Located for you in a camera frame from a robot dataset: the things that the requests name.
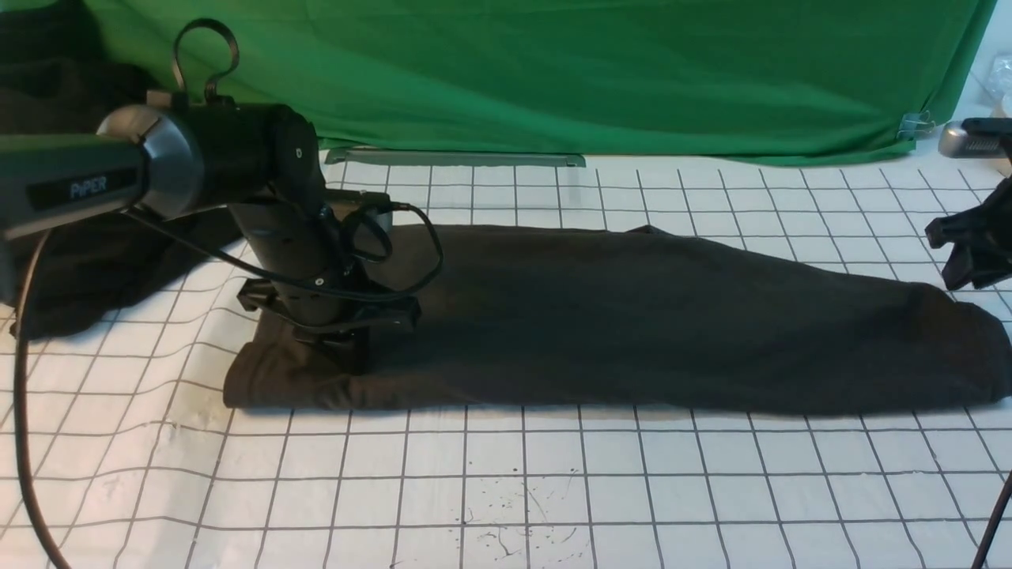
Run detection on black cable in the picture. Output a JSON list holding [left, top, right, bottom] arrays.
[[12, 229, 72, 569]]

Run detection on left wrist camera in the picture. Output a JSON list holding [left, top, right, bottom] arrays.
[[324, 188, 393, 246]]

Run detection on gray metal bar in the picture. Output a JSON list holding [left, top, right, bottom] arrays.
[[324, 147, 587, 168]]

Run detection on gray long-sleeved shirt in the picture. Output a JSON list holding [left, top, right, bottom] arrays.
[[223, 224, 1011, 416]]

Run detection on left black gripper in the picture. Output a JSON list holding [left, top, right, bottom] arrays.
[[237, 278, 421, 349]]

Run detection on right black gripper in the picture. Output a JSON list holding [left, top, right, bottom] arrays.
[[925, 177, 1011, 291]]

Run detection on white grid table mat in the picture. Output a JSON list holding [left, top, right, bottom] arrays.
[[28, 150, 1010, 568]]

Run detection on black garment pile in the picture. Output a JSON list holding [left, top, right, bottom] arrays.
[[1, 1, 207, 340]]

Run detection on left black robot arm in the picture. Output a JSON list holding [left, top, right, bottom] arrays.
[[2, 100, 421, 346]]

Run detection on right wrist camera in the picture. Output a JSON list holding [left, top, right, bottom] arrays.
[[937, 118, 1011, 159]]

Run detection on green backdrop cloth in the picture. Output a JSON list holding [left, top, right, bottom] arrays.
[[86, 1, 996, 167]]

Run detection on clear plastic bag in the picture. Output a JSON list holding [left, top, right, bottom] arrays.
[[984, 50, 1011, 102]]

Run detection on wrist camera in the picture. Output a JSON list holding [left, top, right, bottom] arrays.
[[324, 188, 393, 246], [937, 118, 1011, 159]]

